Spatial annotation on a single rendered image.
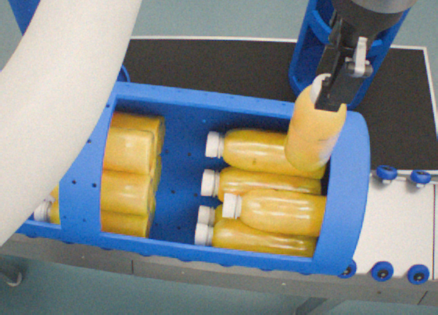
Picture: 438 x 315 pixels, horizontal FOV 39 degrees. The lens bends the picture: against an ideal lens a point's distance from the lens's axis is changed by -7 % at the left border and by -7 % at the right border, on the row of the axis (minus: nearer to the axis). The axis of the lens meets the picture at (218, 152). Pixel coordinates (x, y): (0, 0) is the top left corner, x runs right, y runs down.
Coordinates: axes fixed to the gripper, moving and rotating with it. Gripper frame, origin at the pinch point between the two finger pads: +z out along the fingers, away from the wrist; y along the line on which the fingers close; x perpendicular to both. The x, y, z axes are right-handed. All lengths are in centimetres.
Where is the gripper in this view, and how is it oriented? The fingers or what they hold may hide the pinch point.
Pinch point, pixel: (332, 79)
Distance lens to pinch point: 77.0
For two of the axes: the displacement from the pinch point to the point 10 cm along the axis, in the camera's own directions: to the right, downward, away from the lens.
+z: -0.6, 3.7, 9.3
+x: -9.9, -1.3, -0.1
